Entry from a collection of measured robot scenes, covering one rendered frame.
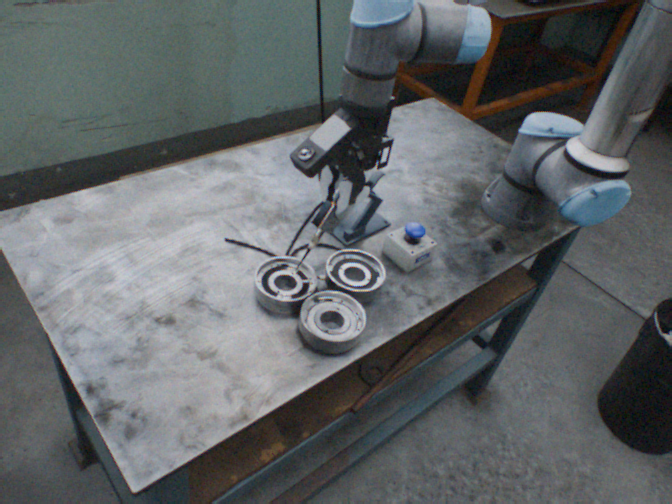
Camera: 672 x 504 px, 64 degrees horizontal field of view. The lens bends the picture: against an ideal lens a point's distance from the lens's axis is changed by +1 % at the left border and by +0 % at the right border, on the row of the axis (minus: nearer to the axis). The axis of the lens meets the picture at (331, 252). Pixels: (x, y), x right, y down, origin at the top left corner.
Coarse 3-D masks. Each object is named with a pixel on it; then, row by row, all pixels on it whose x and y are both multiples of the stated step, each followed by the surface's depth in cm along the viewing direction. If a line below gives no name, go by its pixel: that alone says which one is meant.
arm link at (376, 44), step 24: (360, 0) 68; (384, 0) 66; (408, 0) 67; (360, 24) 69; (384, 24) 68; (408, 24) 69; (360, 48) 70; (384, 48) 70; (408, 48) 71; (360, 72) 72; (384, 72) 72
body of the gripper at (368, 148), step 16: (352, 112) 76; (368, 112) 76; (384, 112) 78; (368, 128) 81; (384, 128) 83; (352, 144) 80; (368, 144) 81; (384, 144) 83; (336, 160) 83; (352, 160) 81; (368, 160) 84; (384, 160) 86
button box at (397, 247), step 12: (396, 240) 101; (408, 240) 101; (420, 240) 102; (432, 240) 103; (384, 252) 104; (396, 252) 101; (408, 252) 99; (420, 252) 100; (432, 252) 103; (396, 264) 103; (408, 264) 100; (420, 264) 103
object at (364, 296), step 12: (336, 252) 96; (348, 252) 98; (360, 252) 98; (348, 264) 96; (372, 264) 97; (348, 276) 98; (360, 276) 97; (384, 276) 94; (336, 288) 91; (348, 288) 90; (372, 288) 91; (360, 300) 92
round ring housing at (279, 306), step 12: (264, 264) 92; (276, 264) 94; (288, 264) 94; (276, 276) 91; (288, 276) 92; (312, 276) 92; (276, 288) 89; (300, 288) 90; (312, 288) 90; (264, 300) 87; (276, 300) 86; (288, 300) 86; (300, 300) 87; (276, 312) 89; (288, 312) 89
